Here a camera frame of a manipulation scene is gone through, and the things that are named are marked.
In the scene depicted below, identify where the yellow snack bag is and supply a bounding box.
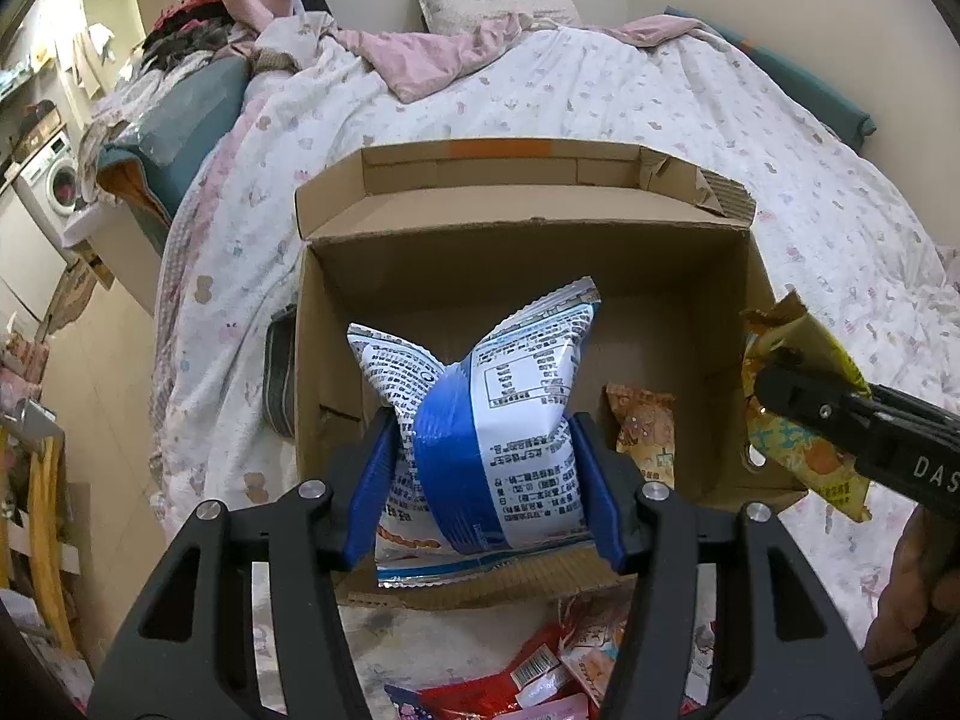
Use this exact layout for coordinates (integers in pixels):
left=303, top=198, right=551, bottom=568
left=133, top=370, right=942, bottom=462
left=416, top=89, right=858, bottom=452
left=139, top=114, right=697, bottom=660
left=740, top=293, right=871, bottom=523

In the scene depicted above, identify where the beige peanut snack packet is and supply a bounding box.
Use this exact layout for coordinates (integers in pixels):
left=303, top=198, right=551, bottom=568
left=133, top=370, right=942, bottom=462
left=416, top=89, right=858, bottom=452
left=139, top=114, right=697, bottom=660
left=605, top=383, right=675, bottom=488

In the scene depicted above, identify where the blue white snack bag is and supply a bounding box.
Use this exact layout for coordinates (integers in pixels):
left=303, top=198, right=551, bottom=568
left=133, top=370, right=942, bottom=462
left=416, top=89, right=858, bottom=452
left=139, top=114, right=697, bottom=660
left=347, top=278, right=602, bottom=589

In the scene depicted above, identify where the purple white wafer packet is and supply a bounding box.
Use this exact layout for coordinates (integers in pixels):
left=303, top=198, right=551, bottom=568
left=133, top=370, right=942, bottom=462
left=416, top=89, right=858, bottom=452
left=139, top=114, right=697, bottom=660
left=384, top=684, right=434, bottom=720

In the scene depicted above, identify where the pink snack packet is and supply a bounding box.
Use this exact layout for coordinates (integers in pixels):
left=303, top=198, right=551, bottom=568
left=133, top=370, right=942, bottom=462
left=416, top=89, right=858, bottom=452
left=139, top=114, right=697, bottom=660
left=558, top=585, right=633, bottom=710

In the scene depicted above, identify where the person's right hand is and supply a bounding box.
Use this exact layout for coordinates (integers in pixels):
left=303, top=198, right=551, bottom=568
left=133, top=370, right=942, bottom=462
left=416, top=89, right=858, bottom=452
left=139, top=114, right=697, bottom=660
left=862, top=505, right=958, bottom=678

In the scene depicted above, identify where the floral white bed quilt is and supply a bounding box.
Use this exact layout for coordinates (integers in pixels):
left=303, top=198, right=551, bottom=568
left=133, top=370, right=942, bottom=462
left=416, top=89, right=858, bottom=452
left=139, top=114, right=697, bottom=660
left=153, top=13, right=958, bottom=684

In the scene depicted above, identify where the wooden drying rack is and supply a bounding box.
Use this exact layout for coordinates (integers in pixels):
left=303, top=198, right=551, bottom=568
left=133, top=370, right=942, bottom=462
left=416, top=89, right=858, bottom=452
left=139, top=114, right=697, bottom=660
left=2, top=398, right=80, bottom=656

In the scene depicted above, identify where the dark striped garment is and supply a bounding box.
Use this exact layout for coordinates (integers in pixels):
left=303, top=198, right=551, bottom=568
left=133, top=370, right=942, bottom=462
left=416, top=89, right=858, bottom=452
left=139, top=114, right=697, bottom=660
left=262, top=304, right=296, bottom=439

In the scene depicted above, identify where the teal bolster cushion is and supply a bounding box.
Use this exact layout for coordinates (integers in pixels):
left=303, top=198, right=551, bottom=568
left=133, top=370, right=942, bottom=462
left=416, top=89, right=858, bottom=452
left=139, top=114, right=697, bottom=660
left=703, top=21, right=877, bottom=154

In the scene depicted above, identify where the brown floor mat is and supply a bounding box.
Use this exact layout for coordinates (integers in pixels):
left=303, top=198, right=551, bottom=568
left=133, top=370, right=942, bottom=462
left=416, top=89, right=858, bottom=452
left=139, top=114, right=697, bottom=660
left=37, top=260, right=98, bottom=341

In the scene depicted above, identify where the white bedside cabinet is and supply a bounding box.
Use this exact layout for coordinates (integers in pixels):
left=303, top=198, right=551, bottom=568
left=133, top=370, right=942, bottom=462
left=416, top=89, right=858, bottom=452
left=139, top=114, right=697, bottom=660
left=60, top=202, right=161, bottom=316

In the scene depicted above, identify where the brown cardboard box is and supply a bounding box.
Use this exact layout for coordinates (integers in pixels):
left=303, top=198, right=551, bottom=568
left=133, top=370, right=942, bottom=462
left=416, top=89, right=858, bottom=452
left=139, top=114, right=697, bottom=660
left=293, top=136, right=809, bottom=613

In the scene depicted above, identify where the white washing machine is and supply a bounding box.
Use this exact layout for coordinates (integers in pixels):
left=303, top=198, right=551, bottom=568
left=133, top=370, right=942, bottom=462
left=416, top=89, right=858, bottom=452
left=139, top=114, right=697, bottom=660
left=13, top=130, right=85, bottom=249

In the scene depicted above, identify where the teal folded cushion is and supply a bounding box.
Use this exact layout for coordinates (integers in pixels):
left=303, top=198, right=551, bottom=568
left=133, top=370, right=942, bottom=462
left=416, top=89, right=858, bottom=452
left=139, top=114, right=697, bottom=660
left=96, top=55, right=251, bottom=229

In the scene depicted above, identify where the pink blanket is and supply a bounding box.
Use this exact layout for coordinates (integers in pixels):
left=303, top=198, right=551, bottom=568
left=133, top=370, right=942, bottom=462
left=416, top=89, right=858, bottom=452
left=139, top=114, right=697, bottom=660
left=254, top=10, right=706, bottom=106

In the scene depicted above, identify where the beige pillow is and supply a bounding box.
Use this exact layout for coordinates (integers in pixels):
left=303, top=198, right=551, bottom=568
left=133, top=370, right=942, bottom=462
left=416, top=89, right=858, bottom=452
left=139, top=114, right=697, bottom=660
left=416, top=0, right=583, bottom=34

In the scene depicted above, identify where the pile of clothes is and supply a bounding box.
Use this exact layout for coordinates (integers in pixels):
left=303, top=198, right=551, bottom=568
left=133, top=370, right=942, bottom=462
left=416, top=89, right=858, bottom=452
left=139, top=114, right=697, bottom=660
left=76, top=0, right=257, bottom=167

